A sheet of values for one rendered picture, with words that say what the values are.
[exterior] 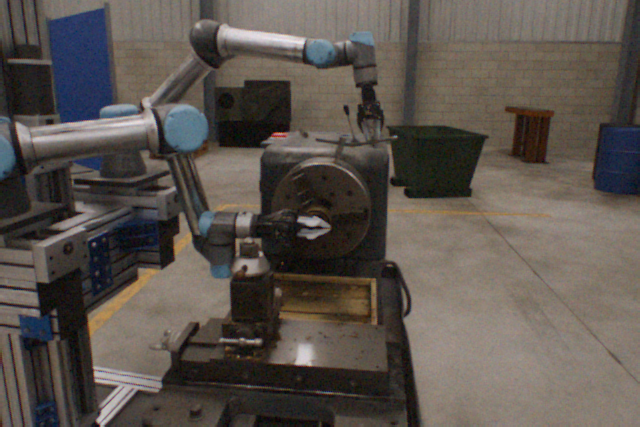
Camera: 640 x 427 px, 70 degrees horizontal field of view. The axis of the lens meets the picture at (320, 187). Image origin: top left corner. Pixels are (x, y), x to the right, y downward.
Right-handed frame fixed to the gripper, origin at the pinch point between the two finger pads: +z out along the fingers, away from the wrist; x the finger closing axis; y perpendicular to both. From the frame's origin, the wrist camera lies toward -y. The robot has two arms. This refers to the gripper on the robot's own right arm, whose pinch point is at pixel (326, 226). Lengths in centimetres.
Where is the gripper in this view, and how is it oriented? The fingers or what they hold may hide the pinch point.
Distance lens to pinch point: 128.3
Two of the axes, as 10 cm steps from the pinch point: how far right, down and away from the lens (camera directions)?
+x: 0.1, -9.7, -2.3
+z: 9.9, 0.4, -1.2
